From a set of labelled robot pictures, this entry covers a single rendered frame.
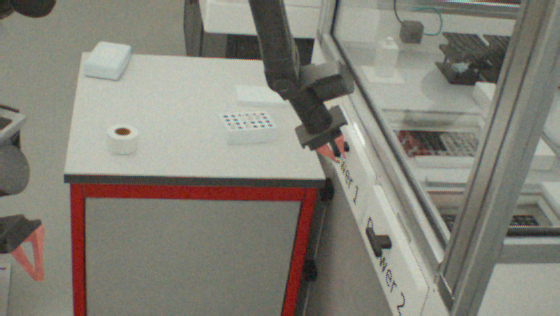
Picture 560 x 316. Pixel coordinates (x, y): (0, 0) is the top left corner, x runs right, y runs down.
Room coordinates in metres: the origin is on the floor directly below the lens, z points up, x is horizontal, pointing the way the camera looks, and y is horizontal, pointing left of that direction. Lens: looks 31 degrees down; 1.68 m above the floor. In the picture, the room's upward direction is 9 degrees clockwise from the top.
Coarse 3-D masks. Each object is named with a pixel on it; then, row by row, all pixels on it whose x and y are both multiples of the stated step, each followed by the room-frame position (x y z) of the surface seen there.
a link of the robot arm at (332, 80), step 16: (320, 64) 1.29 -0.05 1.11; (336, 64) 1.28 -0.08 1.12; (288, 80) 1.24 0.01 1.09; (304, 80) 1.27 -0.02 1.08; (320, 80) 1.26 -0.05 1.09; (336, 80) 1.26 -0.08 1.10; (352, 80) 1.31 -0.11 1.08; (288, 96) 1.25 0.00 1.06; (320, 96) 1.27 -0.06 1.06; (336, 96) 1.27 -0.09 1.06
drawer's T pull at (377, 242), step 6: (366, 228) 1.08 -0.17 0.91; (372, 228) 1.08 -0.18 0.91; (366, 234) 1.07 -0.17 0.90; (372, 234) 1.06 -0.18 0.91; (372, 240) 1.04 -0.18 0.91; (378, 240) 1.05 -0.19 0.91; (384, 240) 1.05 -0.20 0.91; (390, 240) 1.05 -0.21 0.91; (372, 246) 1.04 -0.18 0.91; (378, 246) 1.03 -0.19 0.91; (384, 246) 1.04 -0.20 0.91; (390, 246) 1.04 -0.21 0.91; (378, 252) 1.01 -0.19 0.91
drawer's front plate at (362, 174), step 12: (348, 120) 1.43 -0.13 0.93; (348, 132) 1.38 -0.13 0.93; (348, 144) 1.37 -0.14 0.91; (360, 144) 1.34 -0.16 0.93; (348, 156) 1.35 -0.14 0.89; (360, 156) 1.29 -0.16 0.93; (336, 168) 1.41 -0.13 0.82; (348, 168) 1.33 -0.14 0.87; (360, 168) 1.27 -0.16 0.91; (372, 168) 1.25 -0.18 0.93; (348, 180) 1.32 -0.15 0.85; (360, 180) 1.26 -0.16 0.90; (372, 180) 1.22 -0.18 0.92; (348, 192) 1.31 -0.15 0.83; (360, 192) 1.24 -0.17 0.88; (360, 204) 1.23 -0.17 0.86; (360, 216) 1.22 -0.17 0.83
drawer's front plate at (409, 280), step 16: (384, 192) 1.18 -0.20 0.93; (368, 208) 1.18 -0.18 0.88; (384, 208) 1.12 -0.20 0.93; (368, 224) 1.16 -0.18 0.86; (384, 224) 1.10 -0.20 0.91; (400, 240) 1.03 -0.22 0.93; (384, 256) 1.06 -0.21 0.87; (400, 256) 1.00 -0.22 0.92; (384, 272) 1.05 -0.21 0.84; (400, 272) 0.99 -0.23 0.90; (416, 272) 0.95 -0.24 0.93; (384, 288) 1.03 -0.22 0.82; (400, 288) 0.97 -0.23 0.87; (416, 288) 0.92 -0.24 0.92; (400, 304) 0.96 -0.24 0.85; (416, 304) 0.92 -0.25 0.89
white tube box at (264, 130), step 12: (228, 120) 1.60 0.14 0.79; (240, 120) 1.60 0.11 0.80; (252, 120) 1.61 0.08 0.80; (264, 120) 1.62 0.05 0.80; (228, 132) 1.54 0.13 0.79; (240, 132) 1.55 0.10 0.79; (252, 132) 1.56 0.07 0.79; (264, 132) 1.58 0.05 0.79; (276, 132) 1.59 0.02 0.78; (228, 144) 1.54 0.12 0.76
